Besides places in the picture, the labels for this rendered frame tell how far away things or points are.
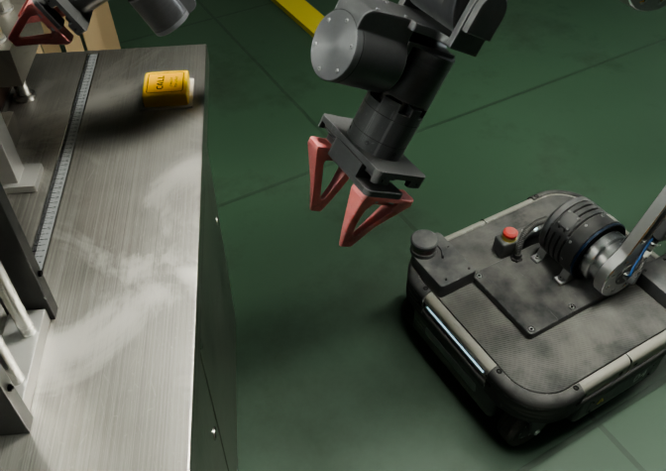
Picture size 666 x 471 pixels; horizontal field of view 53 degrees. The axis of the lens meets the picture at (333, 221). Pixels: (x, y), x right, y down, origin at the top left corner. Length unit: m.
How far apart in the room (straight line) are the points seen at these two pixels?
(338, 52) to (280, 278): 1.51
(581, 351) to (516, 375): 0.17
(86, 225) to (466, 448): 1.12
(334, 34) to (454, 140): 2.00
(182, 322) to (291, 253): 1.30
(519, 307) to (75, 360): 1.12
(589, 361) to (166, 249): 1.06
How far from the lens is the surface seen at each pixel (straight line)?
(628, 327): 1.74
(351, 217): 0.62
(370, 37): 0.55
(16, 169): 1.02
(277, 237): 2.13
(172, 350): 0.77
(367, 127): 0.61
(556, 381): 1.59
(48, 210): 0.98
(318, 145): 0.65
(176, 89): 1.11
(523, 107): 2.76
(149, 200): 0.95
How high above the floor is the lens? 1.52
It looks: 44 degrees down
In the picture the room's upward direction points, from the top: straight up
